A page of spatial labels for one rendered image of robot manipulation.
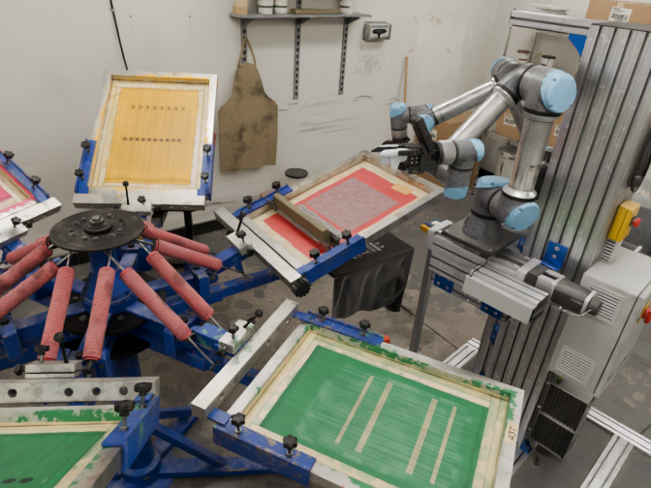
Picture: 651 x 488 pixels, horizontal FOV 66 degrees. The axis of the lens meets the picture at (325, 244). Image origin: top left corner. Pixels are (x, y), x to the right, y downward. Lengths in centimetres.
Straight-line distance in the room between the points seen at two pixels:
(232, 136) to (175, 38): 83
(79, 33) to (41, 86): 41
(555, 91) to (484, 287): 69
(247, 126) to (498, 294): 286
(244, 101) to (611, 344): 312
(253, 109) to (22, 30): 162
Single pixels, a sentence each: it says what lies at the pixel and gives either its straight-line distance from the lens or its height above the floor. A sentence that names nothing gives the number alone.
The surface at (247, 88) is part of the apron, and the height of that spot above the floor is 121.
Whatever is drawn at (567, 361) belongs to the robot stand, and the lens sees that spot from 223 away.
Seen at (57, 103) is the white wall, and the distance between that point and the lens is 381.
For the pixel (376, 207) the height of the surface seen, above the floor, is 117.
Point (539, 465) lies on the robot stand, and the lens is 270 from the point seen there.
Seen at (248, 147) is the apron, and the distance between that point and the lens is 432.
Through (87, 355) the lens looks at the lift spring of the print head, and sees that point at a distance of 165.
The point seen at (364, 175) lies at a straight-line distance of 257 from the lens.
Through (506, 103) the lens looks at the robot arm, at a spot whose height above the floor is 178.
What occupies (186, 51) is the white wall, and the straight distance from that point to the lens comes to 398.
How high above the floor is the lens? 217
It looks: 30 degrees down
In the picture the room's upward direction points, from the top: 4 degrees clockwise
